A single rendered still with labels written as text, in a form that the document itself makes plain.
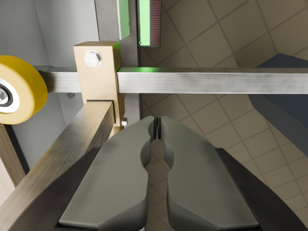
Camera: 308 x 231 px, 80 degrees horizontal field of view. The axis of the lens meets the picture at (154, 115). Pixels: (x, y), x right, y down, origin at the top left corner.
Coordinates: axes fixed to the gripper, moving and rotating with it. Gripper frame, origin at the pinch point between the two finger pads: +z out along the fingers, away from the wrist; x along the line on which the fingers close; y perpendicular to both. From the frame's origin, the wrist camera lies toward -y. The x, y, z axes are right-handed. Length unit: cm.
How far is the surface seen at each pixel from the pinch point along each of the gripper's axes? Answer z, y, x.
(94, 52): 12.5, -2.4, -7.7
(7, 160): 10.1, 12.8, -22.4
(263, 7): 99, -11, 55
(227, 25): 99, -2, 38
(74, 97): 37.3, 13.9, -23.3
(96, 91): 12.6, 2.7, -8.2
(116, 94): 12.6, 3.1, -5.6
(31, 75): 10.3, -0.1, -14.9
